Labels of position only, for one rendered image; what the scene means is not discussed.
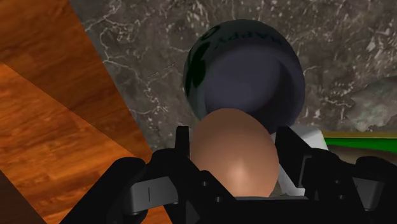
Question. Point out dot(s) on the brown egg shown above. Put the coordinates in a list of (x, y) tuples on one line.
[(235, 155)]

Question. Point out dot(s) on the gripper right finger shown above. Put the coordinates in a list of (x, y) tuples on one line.
[(328, 183)]

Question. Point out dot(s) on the green flat board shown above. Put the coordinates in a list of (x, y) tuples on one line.
[(363, 145)]

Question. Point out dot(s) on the dark grey printed bowl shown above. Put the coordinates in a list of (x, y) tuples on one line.
[(248, 74)]

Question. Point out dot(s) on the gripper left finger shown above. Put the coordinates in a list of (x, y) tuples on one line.
[(173, 173)]

